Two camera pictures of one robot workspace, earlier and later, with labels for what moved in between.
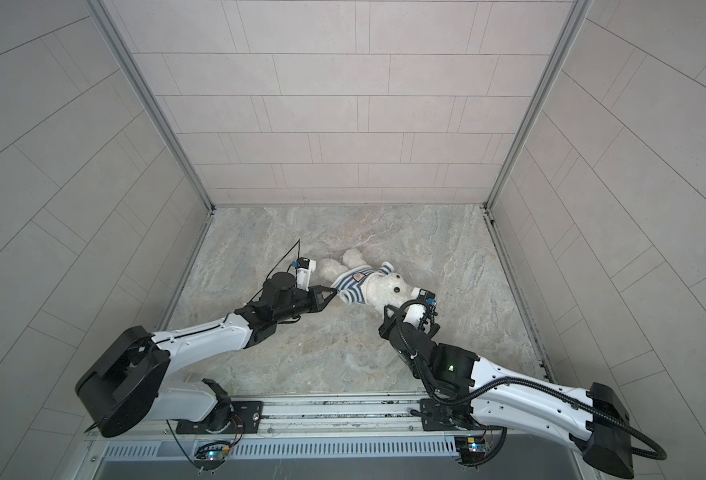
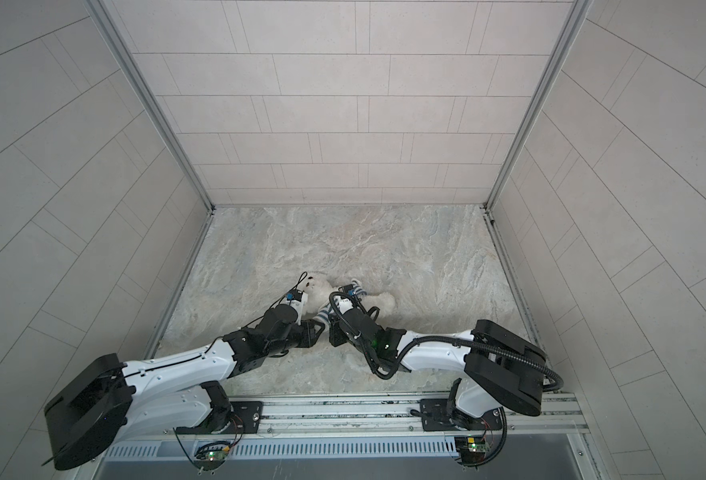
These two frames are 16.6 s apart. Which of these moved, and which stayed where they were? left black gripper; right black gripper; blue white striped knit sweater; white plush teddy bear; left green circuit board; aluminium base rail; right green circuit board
Moved: white plush teddy bear; right black gripper; left black gripper; blue white striped knit sweater
Stayed: left green circuit board; right green circuit board; aluminium base rail
